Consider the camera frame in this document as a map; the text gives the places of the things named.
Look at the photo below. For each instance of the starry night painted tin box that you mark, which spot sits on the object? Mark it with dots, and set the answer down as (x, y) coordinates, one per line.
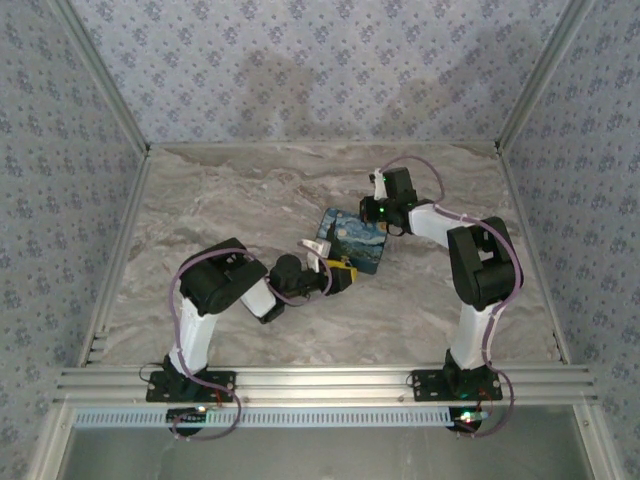
(357, 240)

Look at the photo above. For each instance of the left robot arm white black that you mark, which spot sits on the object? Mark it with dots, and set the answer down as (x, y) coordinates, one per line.
(195, 340)

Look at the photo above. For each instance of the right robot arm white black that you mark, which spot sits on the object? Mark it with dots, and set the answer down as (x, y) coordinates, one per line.
(470, 340)

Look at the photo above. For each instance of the left controller board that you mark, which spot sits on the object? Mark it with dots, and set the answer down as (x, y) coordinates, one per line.
(187, 419)

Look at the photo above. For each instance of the controller board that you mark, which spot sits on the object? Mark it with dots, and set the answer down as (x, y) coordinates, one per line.
(187, 419)
(467, 421)

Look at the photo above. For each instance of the right controller board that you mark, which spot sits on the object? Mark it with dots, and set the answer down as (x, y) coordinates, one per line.
(467, 421)

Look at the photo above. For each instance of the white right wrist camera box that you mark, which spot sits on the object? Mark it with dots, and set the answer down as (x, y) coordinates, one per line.
(379, 185)

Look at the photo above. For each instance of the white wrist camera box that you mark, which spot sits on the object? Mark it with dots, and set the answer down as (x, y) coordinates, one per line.
(379, 185)
(317, 250)

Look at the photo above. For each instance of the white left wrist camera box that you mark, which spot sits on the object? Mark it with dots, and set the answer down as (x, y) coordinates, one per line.
(317, 250)

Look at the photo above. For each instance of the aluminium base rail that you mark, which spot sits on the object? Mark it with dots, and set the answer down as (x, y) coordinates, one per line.
(320, 382)

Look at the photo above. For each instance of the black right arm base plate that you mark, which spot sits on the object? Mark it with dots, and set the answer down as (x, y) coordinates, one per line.
(425, 387)

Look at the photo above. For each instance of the aluminium side rail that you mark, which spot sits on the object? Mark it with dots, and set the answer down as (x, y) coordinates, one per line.
(530, 250)
(127, 240)

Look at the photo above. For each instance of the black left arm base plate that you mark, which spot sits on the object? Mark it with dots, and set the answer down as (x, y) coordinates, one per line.
(160, 392)

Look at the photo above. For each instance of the aluminium frame post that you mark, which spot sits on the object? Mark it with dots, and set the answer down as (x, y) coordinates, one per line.
(545, 75)
(100, 75)

